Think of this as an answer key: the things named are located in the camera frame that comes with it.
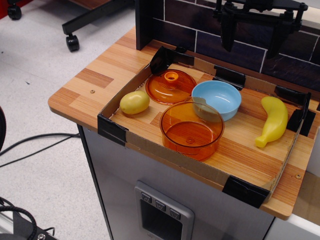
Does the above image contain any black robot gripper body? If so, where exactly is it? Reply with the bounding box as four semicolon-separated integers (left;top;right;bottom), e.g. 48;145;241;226
213;0;308;32

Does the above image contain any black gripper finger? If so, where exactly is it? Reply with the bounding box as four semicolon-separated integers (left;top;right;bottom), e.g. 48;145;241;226
266;21;295;59
220;12;237;52

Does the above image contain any orange transparent pot lid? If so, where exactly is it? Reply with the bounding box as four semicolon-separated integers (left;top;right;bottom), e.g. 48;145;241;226
145;69;197;105

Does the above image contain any orange transparent plastic pot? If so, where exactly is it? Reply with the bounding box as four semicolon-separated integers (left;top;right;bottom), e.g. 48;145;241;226
159;96;225;162

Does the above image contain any dark brick-pattern backsplash panel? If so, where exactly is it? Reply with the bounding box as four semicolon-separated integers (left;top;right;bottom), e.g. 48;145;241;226
135;0;320;91

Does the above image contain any light blue plastic bowl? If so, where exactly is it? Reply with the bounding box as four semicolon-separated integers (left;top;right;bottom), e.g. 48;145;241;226
191;80;242;121

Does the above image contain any yellow toy banana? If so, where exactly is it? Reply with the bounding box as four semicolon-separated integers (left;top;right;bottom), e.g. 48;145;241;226
255;96;289;148

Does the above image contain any black chair leg with caster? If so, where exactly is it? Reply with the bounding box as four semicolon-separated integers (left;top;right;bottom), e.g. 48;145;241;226
62;0;134;52

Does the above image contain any yellow toy potato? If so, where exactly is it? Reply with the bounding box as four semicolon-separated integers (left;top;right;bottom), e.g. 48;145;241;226
119;90;150;115

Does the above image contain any cardboard fence with black tape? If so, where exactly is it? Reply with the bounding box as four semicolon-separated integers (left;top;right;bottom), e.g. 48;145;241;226
97;47;320;216

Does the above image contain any grey cabinet control panel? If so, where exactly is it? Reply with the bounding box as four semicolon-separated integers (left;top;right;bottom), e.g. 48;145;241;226
134;181;195;240

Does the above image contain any black caster wheel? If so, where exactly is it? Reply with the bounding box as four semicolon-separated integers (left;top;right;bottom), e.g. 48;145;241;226
7;3;22;21

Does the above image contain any black floor cable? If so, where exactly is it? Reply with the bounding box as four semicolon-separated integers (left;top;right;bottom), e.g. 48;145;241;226
0;132;81;168

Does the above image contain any black braided cable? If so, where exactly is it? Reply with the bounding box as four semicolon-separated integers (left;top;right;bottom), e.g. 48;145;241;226
0;196;38;240

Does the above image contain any black metal base plate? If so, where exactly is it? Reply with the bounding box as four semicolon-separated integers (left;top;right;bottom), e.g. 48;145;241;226
13;212;57;240

